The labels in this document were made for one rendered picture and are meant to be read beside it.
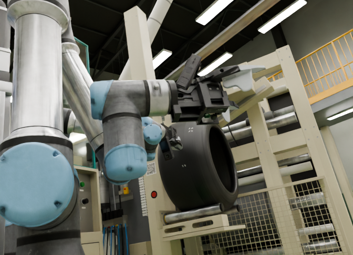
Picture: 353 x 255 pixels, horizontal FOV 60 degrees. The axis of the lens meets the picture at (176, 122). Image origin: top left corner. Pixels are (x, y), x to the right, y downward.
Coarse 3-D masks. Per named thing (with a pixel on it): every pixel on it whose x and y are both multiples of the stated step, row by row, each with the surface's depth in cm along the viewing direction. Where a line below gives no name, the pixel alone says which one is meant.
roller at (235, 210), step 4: (232, 208) 181; (236, 208) 180; (220, 212) 184; (224, 212) 183; (228, 212) 182; (232, 212) 182; (236, 212) 182; (204, 216) 188; (208, 216) 188; (188, 220) 193
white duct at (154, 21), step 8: (160, 0) 263; (168, 0) 264; (160, 8) 263; (168, 8) 268; (152, 16) 263; (160, 16) 264; (152, 24) 262; (160, 24) 267; (152, 32) 263; (152, 40) 267; (128, 64) 262; (128, 72) 261
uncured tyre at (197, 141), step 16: (176, 128) 174; (208, 128) 172; (192, 144) 160; (208, 144) 164; (224, 144) 198; (160, 160) 167; (176, 160) 161; (192, 160) 157; (208, 160) 158; (224, 160) 207; (176, 176) 160; (192, 176) 157; (208, 176) 156; (224, 176) 204; (176, 192) 162; (192, 192) 159; (208, 192) 157; (224, 192) 164; (192, 208) 166; (224, 208) 168
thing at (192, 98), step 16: (192, 80) 65; (208, 80) 64; (176, 96) 60; (192, 96) 63; (208, 96) 61; (224, 96) 62; (176, 112) 60; (192, 112) 63; (208, 112) 62; (224, 112) 63
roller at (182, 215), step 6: (216, 204) 159; (222, 204) 159; (186, 210) 166; (192, 210) 164; (198, 210) 162; (204, 210) 160; (210, 210) 159; (216, 210) 157; (222, 210) 157; (168, 216) 169; (174, 216) 167; (180, 216) 166; (186, 216) 164; (192, 216) 163; (198, 216) 162; (168, 222) 170
